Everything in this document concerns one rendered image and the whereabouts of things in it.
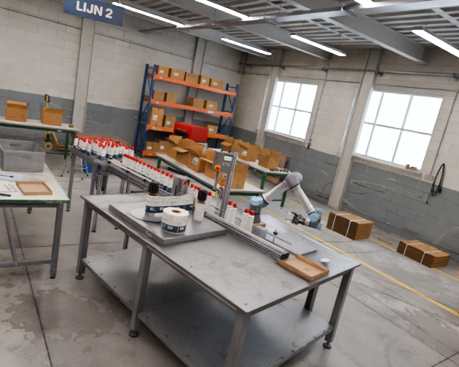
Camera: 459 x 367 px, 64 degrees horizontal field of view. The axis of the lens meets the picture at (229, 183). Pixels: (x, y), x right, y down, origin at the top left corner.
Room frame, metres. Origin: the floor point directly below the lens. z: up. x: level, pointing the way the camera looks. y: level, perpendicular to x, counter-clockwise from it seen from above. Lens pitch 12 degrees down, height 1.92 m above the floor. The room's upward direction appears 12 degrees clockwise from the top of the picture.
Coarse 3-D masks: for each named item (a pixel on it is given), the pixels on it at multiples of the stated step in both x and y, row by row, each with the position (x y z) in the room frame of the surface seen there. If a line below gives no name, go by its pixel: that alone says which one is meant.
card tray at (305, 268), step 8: (296, 256) 2.77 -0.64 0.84; (280, 264) 2.56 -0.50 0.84; (288, 264) 2.52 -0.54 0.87; (296, 264) 2.63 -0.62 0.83; (304, 264) 2.66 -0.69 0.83; (312, 264) 2.67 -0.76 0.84; (296, 272) 2.47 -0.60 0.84; (304, 272) 2.43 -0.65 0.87; (312, 272) 2.54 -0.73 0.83; (320, 272) 2.57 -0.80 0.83; (328, 272) 2.57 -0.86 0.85; (312, 280) 2.40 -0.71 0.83
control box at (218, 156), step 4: (216, 152) 3.32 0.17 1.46; (220, 152) 3.32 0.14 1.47; (224, 152) 3.34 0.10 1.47; (216, 156) 3.31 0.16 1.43; (220, 156) 3.32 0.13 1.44; (216, 160) 3.32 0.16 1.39; (220, 160) 3.32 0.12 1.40; (232, 160) 3.35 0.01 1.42; (216, 164) 3.32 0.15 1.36; (220, 164) 3.32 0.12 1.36; (212, 168) 3.38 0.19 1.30; (220, 168) 3.33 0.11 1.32; (224, 168) 3.34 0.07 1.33; (228, 168) 3.34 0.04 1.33; (220, 172) 3.34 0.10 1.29; (224, 172) 3.34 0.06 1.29; (228, 172) 3.35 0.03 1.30
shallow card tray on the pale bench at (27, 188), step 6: (18, 186) 3.15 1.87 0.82; (24, 186) 3.22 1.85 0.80; (30, 186) 3.25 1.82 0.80; (36, 186) 3.29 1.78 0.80; (42, 186) 3.33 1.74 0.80; (48, 186) 3.27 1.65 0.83; (24, 192) 3.00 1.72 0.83; (30, 192) 3.03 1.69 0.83; (36, 192) 3.06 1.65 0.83; (42, 192) 3.10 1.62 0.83; (48, 192) 3.13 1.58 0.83
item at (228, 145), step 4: (224, 140) 8.63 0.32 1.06; (228, 140) 8.69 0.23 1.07; (232, 140) 8.77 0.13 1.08; (236, 140) 8.41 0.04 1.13; (240, 140) 8.49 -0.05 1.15; (224, 144) 8.42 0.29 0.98; (228, 144) 8.39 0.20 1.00; (232, 144) 8.77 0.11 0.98; (236, 144) 8.43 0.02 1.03; (224, 148) 8.55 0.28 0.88; (228, 148) 8.45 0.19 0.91; (232, 148) 8.38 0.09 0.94; (236, 148) 8.45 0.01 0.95
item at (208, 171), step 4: (208, 152) 5.60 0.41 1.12; (212, 152) 5.64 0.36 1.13; (208, 156) 5.59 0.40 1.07; (212, 156) 5.63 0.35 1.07; (208, 160) 5.41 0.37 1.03; (212, 160) 5.62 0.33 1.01; (208, 164) 5.49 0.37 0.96; (212, 164) 5.42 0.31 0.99; (208, 168) 5.48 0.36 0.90; (204, 172) 5.55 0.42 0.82; (208, 172) 5.46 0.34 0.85; (212, 172) 5.39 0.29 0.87; (208, 176) 5.44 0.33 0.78; (212, 176) 5.37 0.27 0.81
